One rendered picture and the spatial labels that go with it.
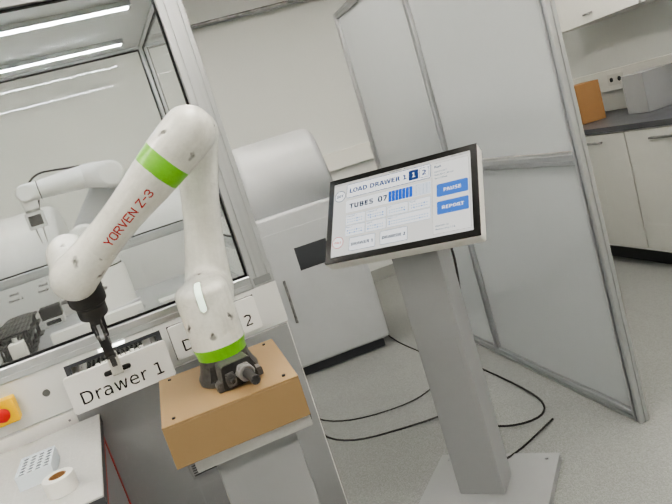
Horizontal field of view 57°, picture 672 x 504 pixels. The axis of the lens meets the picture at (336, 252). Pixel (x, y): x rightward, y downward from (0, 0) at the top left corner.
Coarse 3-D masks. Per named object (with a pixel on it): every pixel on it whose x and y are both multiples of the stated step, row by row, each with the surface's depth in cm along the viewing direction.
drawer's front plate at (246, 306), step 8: (248, 296) 206; (240, 304) 204; (248, 304) 204; (240, 312) 204; (248, 312) 205; (256, 312) 206; (240, 320) 204; (248, 320) 205; (256, 320) 206; (168, 328) 196; (176, 328) 196; (184, 328) 197; (248, 328) 205; (256, 328) 206; (176, 336) 197; (184, 336) 198; (176, 344) 197; (176, 352) 197; (184, 352) 198; (192, 352) 199
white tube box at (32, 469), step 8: (48, 448) 163; (32, 456) 161; (40, 456) 160; (48, 456) 159; (56, 456) 160; (24, 464) 157; (32, 464) 156; (40, 464) 154; (48, 464) 151; (56, 464) 157; (24, 472) 152; (32, 472) 150; (40, 472) 151; (48, 472) 152; (16, 480) 149; (24, 480) 150; (32, 480) 151; (40, 480) 151; (24, 488) 150
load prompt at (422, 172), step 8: (416, 168) 196; (424, 168) 195; (384, 176) 202; (392, 176) 200; (400, 176) 198; (408, 176) 197; (416, 176) 195; (424, 176) 194; (352, 184) 208; (360, 184) 206; (368, 184) 204; (376, 184) 202; (384, 184) 201; (392, 184) 199; (400, 184) 197; (352, 192) 206; (360, 192) 205; (368, 192) 203
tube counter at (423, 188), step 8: (416, 184) 194; (424, 184) 192; (384, 192) 199; (392, 192) 198; (400, 192) 196; (408, 192) 194; (416, 192) 193; (424, 192) 191; (384, 200) 198; (392, 200) 196
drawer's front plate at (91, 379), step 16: (144, 352) 180; (160, 352) 182; (96, 368) 176; (128, 368) 179; (144, 368) 181; (160, 368) 182; (64, 384) 173; (80, 384) 175; (96, 384) 176; (112, 384) 178; (128, 384) 179; (144, 384) 181; (80, 400) 175; (96, 400) 176; (112, 400) 178
